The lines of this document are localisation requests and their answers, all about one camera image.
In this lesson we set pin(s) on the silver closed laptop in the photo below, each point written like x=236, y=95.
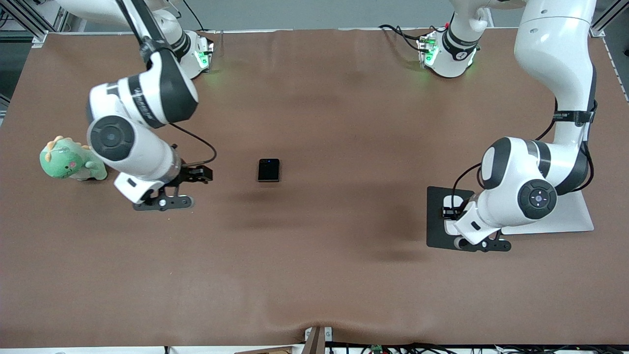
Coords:
x=575, y=216

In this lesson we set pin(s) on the white computer mouse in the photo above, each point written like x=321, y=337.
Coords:
x=451, y=200

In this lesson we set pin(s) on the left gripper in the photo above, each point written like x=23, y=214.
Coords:
x=448, y=213

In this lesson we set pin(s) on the metal bracket with wooden strip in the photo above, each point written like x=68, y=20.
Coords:
x=314, y=344

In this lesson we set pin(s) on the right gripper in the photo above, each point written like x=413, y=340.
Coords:
x=188, y=174

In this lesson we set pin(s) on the small green circuit board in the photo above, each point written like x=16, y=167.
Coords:
x=377, y=349

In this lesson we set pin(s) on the brown table cover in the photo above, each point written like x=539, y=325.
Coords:
x=314, y=270

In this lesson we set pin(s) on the black rectangular mouse pad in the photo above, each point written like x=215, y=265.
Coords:
x=435, y=231

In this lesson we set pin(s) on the aluminium frame strut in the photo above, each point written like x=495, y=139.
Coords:
x=24, y=18
x=613, y=14

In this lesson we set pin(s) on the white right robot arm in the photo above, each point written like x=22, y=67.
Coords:
x=162, y=93

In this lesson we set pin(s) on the green dinosaur plush toy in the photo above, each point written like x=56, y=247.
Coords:
x=64, y=162

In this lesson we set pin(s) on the black smartphone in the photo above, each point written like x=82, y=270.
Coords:
x=269, y=170

